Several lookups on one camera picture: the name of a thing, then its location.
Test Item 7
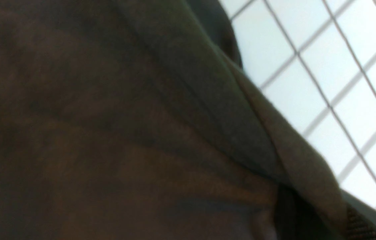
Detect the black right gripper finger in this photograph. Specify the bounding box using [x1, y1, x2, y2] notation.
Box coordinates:
[274, 183, 376, 240]

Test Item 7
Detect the gray long sleeve shirt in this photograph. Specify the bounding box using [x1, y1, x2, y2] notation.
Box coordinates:
[0, 0, 347, 240]

